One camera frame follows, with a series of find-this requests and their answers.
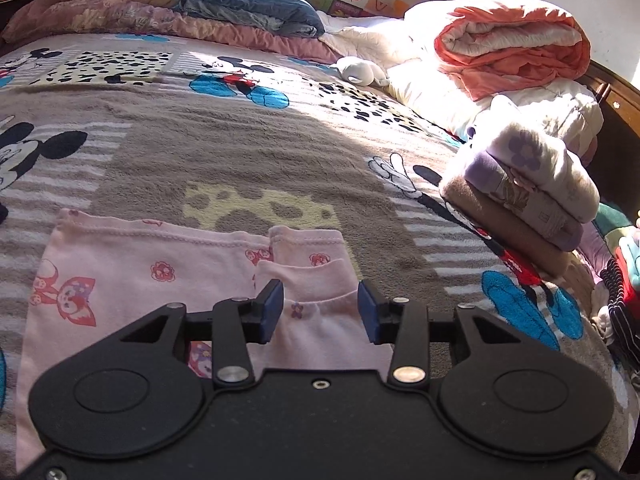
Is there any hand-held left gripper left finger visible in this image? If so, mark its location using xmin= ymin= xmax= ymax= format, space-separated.
xmin=119 ymin=279 xmax=284 ymax=392

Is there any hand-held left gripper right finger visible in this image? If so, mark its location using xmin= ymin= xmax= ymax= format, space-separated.
xmin=357 ymin=280 xmax=523 ymax=389

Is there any pink printed garment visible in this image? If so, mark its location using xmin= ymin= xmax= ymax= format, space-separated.
xmin=15 ymin=207 xmax=401 ymax=471

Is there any beige folded blanket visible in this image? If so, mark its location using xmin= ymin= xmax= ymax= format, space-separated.
xmin=440 ymin=175 xmax=576 ymax=286

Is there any printed cartoon blanket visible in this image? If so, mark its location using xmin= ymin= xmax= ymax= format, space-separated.
xmin=0 ymin=32 xmax=631 ymax=461

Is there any purple folded blanket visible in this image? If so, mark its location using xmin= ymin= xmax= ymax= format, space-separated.
xmin=462 ymin=152 xmax=585 ymax=253

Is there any white floral folded blanket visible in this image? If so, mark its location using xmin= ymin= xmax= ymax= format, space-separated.
xmin=467 ymin=95 xmax=601 ymax=223

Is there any cream floral quilt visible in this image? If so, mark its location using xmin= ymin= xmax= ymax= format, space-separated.
xmin=320 ymin=0 xmax=606 ymax=166

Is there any white plush toy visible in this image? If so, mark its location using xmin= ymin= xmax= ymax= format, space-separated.
xmin=334 ymin=55 xmax=391 ymax=87

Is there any black striped folded garment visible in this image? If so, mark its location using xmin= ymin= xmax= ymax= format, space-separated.
xmin=597 ymin=260 xmax=640 ymax=343

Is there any purple patchwork quilt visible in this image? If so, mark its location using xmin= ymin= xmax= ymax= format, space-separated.
xmin=580 ymin=200 xmax=636 ymax=281

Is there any red green folded garment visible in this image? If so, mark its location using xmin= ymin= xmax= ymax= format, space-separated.
xmin=612 ymin=255 xmax=640 ymax=308

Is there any teal folded garment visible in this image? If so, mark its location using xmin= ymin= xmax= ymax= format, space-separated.
xmin=617 ymin=235 xmax=640 ymax=291

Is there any orange pink quilt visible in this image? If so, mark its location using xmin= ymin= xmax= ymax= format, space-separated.
xmin=432 ymin=5 xmax=592 ymax=102

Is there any brown wooden bed headboard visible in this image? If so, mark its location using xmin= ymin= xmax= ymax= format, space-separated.
xmin=582 ymin=60 xmax=640 ymax=221

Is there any blue folded quilt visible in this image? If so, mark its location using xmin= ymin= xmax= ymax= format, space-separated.
xmin=177 ymin=0 xmax=326 ymax=38

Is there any pink floral pillow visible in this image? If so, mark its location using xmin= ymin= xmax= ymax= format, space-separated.
xmin=0 ymin=0 xmax=346 ymax=66

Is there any dark cluttered desk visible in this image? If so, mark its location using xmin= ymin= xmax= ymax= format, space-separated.
xmin=0 ymin=0 xmax=38 ymax=26

